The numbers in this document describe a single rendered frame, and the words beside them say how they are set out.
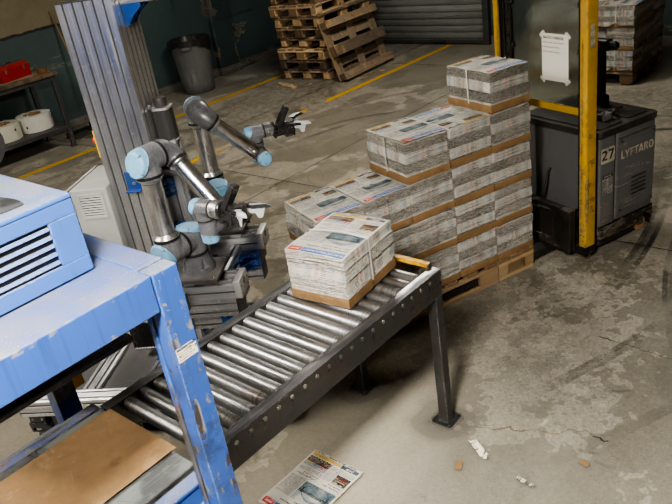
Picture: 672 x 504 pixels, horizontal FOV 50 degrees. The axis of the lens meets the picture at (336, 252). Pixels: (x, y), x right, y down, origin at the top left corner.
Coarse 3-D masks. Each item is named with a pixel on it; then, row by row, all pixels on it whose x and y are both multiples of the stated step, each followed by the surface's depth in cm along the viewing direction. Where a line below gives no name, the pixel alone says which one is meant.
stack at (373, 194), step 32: (480, 160) 402; (320, 192) 392; (352, 192) 386; (384, 192) 378; (416, 192) 386; (448, 192) 398; (288, 224) 392; (416, 224) 393; (448, 224) 404; (480, 224) 417; (448, 256) 413; (480, 256) 426; (448, 288) 421; (480, 288) 435; (416, 320) 416
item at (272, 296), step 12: (276, 288) 308; (288, 288) 307; (264, 300) 300; (240, 312) 294; (252, 312) 293; (228, 324) 287; (240, 324) 289; (204, 336) 282; (216, 336) 281; (204, 348) 277; (156, 372) 264; (132, 384) 260; (144, 384) 258; (120, 396) 254; (132, 396) 255; (108, 408) 249; (120, 408) 252; (156, 408) 264; (132, 420) 257
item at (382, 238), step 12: (336, 216) 309; (348, 216) 307; (360, 216) 305; (336, 228) 299; (348, 228) 297; (360, 228) 295; (372, 228) 293; (384, 228) 296; (372, 240) 289; (384, 240) 297; (384, 252) 300; (384, 264) 301
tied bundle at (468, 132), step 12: (444, 108) 418; (456, 108) 415; (420, 120) 405; (432, 120) 402; (444, 120) 398; (456, 120) 395; (468, 120) 392; (480, 120) 392; (456, 132) 386; (468, 132) 391; (480, 132) 395; (456, 144) 390; (468, 144) 393; (480, 144) 397; (456, 156) 391
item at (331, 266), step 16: (304, 240) 292; (320, 240) 290; (336, 240) 288; (352, 240) 286; (288, 256) 288; (304, 256) 284; (320, 256) 278; (336, 256) 276; (352, 256) 278; (304, 272) 288; (320, 272) 284; (336, 272) 278; (352, 272) 280; (304, 288) 292; (320, 288) 288; (336, 288) 283; (352, 288) 283
